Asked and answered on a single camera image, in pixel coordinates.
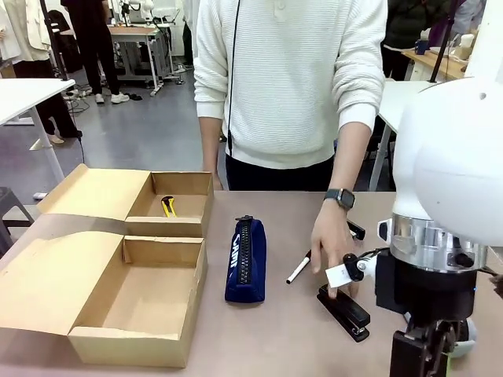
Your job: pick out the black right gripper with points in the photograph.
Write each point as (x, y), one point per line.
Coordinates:
(424, 290)

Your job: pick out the large black stapler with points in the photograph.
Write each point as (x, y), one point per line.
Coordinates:
(353, 318)

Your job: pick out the white marker pen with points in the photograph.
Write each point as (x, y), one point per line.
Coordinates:
(298, 269)

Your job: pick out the navy blue pencil case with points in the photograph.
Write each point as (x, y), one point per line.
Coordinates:
(255, 255)

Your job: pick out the small cardboard box with lid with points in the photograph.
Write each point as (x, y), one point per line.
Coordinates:
(98, 192)

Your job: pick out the large cardboard box with lid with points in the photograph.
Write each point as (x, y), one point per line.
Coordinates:
(47, 282)

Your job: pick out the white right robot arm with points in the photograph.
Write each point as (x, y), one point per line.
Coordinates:
(452, 157)

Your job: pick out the person's left forearm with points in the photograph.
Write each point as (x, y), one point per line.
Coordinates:
(347, 157)

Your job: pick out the person's right forearm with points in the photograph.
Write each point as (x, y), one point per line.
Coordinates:
(208, 143)

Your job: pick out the person's left hand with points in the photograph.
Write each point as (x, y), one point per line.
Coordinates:
(334, 235)

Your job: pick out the person's right hand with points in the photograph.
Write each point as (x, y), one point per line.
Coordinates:
(217, 181)

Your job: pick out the dark smart watch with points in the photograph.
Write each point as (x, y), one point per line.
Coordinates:
(346, 198)

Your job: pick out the wooden work table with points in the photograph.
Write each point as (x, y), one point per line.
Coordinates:
(452, 66)

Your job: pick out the yellow utility knife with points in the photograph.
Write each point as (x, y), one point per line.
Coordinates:
(169, 208)

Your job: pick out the blue mug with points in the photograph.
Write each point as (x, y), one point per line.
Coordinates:
(421, 47)

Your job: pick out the black stand pole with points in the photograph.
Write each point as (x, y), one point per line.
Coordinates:
(443, 47)

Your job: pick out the white cylinder container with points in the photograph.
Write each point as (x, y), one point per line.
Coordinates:
(467, 45)

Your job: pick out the person in white sweater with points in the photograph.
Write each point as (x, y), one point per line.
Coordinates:
(283, 78)

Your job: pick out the purple garment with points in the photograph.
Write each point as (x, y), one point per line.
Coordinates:
(440, 34)

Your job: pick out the white board panel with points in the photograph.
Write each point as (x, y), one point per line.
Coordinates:
(489, 35)

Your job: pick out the person in dark jacket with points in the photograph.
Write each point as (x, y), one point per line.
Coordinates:
(408, 19)

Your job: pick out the person in grey shirt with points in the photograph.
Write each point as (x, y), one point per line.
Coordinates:
(469, 15)

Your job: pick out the white power strip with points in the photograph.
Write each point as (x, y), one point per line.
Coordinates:
(41, 195)

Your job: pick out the grey plastic stool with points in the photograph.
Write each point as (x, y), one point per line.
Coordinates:
(9, 200)

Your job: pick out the person with white sneakers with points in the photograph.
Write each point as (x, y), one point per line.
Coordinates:
(90, 39)

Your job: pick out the white table with slanted leg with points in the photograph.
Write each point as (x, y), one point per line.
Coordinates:
(23, 98)

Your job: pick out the person in cream coat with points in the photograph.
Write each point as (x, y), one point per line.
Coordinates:
(23, 31)

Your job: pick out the white table with white frame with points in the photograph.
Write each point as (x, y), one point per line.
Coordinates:
(389, 102)

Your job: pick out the grey metal-frame workbench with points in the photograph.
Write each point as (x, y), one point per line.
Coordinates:
(133, 32)

